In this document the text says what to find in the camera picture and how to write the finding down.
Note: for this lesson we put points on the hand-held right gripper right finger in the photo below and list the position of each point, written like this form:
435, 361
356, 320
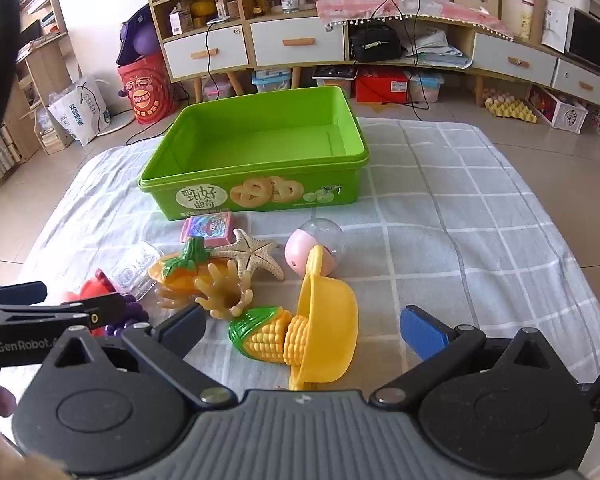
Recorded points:
422, 335

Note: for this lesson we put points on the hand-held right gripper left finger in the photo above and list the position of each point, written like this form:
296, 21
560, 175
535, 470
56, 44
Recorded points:
185, 327

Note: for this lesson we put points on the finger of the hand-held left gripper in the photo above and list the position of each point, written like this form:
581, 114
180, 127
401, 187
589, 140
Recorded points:
100, 307
15, 294

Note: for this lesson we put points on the pink toy pig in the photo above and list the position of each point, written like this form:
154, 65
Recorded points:
87, 291

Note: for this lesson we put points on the tan rubber hand toy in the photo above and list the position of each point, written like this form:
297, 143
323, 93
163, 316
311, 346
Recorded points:
220, 295
172, 300

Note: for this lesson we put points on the purple toy grapes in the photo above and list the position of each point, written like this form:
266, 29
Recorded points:
137, 313

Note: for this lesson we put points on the clear plastic case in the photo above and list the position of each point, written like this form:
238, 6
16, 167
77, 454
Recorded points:
135, 267

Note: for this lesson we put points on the orange toy pumpkin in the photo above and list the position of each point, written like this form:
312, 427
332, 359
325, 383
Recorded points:
175, 270

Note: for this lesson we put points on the toy corn cob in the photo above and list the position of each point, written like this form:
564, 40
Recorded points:
262, 337

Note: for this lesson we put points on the yellow plastic bowl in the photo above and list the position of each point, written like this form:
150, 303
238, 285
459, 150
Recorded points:
330, 325

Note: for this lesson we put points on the tan starfish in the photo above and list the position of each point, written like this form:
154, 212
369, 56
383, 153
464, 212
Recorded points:
250, 255

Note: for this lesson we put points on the pink card box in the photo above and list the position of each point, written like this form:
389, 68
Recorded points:
212, 227

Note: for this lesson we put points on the pink capsule ball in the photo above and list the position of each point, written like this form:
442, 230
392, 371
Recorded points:
300, 250

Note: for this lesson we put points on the green plastic box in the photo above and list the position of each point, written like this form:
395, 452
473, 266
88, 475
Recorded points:
260, 145

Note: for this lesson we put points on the tan fuzzy sleeve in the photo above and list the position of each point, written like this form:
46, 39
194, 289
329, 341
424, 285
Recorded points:
5, 452

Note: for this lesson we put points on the white shopping bag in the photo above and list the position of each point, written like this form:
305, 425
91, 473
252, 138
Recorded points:
80, 110

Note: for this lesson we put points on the red printed bucket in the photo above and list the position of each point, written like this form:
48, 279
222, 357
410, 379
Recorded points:
147, 95

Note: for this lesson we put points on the wooden bookshelf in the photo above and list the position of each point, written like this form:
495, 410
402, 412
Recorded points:
32, 75

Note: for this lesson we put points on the yellow egg tray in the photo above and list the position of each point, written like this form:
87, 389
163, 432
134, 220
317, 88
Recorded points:
510, 107

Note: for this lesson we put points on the clear storage bin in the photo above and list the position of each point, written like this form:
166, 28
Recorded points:
427, 87
225, 85

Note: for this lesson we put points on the red cardboard box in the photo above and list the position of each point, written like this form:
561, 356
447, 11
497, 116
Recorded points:
380, 87

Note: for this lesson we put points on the blue lid storage bin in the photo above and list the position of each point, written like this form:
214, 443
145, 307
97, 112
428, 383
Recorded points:
272, 80

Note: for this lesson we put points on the white printed carton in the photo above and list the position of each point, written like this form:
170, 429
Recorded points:
560, 110

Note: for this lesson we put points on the dark lid storage bin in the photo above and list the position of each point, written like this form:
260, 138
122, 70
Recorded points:
332, 82

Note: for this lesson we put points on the white drawer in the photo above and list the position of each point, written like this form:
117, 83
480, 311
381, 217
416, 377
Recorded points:
230, 57
570, 77
280, 55
495, 57

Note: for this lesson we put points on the pile of folded papers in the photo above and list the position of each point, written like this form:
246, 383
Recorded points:
440, 50

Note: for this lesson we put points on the wooden sideboard cabinet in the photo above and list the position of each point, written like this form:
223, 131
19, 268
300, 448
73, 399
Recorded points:
247, 45

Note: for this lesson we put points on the black bag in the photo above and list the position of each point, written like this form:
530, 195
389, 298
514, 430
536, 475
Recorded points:
375, 42

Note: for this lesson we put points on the small white carton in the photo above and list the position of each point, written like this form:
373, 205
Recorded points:
181, 21

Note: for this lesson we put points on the yellow round tin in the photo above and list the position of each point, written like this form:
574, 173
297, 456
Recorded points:
202, 10

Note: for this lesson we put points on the pink tasselled cloth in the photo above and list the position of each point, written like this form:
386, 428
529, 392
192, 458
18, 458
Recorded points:
380, 7

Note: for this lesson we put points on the microwave oven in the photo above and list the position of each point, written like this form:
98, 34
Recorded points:
587, 40

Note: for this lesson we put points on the red white tall tube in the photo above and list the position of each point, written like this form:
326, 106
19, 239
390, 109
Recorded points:
527, 0

